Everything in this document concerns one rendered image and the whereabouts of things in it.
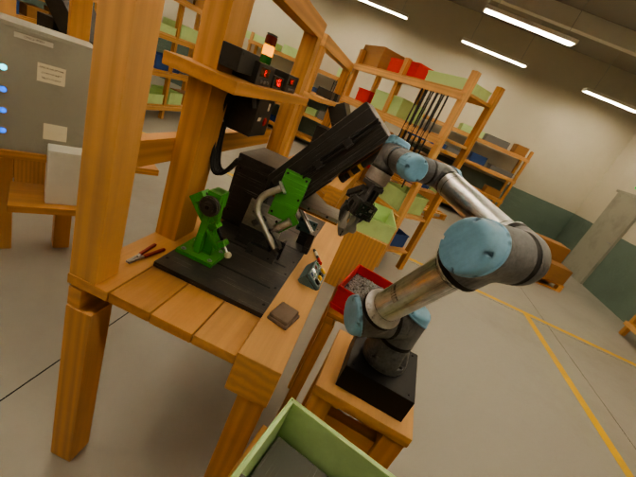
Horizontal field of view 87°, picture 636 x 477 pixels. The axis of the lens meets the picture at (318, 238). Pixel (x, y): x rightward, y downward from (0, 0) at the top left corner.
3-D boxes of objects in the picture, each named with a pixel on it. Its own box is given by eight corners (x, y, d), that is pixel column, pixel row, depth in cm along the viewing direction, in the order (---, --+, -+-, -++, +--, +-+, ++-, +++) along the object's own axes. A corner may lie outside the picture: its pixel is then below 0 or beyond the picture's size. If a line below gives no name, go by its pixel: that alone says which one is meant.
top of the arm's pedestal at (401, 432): (411, 377, 128) (415, 369, 126) (406, 449, 99) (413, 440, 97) (336, 335, 133) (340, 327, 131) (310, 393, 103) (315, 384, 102)
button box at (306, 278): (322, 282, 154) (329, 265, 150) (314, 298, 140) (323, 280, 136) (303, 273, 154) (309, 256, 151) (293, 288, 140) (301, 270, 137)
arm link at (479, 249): (381, 344, 103) (554, 272, 61) (339, 341, 97) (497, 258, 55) (376, 306, 109) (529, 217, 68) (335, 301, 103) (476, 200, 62)
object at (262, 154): (274, 217, 189) (295, 161, 176) (253, 234, 161) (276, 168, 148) (245, 203, 190) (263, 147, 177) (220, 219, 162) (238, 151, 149)
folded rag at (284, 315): (281, 306, 121) (283, 299, 119) (299, 318, 118) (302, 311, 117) (265, 318, 112) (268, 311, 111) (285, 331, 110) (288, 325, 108)
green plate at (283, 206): (294, 223, 153) (313, 180, 150) (291, 224, 145) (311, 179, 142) (271, 212, 154) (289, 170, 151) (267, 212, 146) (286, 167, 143)
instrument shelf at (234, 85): (306, 106, 184) (309, 98, 182) (233, 95, 101) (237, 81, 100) (265, 88, 185) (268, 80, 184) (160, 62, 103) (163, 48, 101)
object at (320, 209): (341, 217, 170) (343, 211, 169) (335, 225, 155) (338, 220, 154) (272, 185, 172) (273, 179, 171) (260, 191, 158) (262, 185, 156)
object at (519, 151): (485, 228, 921) (536, 151, 834) (379, 181, 946) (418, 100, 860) (481, 222, 970) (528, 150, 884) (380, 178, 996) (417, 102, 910)
